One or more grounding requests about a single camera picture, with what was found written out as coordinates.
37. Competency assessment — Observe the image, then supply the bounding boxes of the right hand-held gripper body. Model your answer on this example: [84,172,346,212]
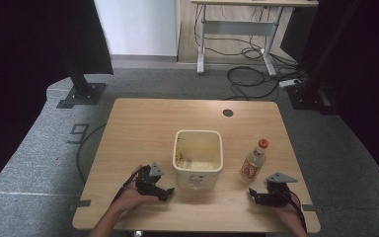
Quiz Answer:
[264,172,299,208]

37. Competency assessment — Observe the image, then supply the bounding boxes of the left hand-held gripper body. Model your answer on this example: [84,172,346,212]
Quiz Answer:
[134,162,166,198]

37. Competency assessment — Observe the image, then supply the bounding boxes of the clear bottle with orange cap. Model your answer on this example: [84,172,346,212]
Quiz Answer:
[239,138,270,183]

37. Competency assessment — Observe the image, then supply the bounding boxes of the white square plastic bin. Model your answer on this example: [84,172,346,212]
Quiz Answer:
[172,128,224,192]

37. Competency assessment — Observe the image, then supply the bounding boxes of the person's left hand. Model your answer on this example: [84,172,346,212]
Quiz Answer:
[111,165,159,215]

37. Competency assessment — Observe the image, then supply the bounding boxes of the person's right hand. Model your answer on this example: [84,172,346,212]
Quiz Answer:
[273,199,306,229]

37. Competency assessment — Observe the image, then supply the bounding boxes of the black metal stand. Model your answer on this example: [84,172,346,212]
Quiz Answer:
[55,45,108,110]
[285,0,363,116]

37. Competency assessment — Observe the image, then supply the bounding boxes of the white power strip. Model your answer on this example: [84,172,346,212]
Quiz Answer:
[278,78,302,89]

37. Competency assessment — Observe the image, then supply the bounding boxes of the black curtain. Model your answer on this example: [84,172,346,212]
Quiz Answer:
[0,0,114,198]
[279,0,379,184]

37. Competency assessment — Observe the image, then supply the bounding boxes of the white-framed wooden desk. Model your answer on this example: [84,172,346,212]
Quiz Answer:
[190,0,320,77]

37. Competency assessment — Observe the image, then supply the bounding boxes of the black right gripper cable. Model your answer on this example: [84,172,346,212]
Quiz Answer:
[288,190,308,232]

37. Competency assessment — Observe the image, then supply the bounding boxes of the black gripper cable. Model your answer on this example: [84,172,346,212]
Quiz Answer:
[111,167,143,205]
[288,190,308,232]

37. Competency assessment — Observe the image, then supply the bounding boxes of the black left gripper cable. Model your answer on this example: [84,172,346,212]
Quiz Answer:
[111,167,143,205]

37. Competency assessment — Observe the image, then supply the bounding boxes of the thin black floor cable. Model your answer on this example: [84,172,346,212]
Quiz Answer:
[75,122,109,185]

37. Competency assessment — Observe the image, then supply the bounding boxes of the black floor cables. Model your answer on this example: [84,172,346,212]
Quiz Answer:
[192,4,310,102]

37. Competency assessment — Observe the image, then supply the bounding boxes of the white wall panel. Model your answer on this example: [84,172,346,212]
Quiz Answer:
[93,0,182,57]

